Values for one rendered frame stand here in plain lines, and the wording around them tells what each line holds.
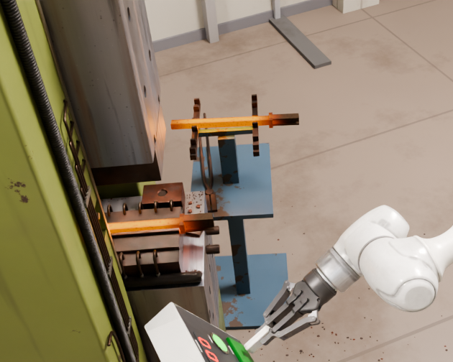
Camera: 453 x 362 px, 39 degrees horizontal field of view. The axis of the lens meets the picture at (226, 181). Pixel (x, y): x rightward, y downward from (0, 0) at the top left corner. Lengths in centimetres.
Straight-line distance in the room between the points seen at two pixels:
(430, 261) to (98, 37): 75
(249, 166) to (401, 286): 129
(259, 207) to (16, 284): 114
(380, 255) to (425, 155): 231
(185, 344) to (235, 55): 333
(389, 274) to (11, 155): 71
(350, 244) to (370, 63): 300
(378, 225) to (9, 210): 73
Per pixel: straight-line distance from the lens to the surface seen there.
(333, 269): 138
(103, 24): 122
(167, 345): 131
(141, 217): 182
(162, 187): 192
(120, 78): 127
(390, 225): 138
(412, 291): 122
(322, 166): 344
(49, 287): 131
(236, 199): 228
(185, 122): 221
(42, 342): 146
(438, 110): 390
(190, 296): 175
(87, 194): 132
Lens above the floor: 224
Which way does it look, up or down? 42 degrees down
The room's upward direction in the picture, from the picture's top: 7 degrees counter-clockwise
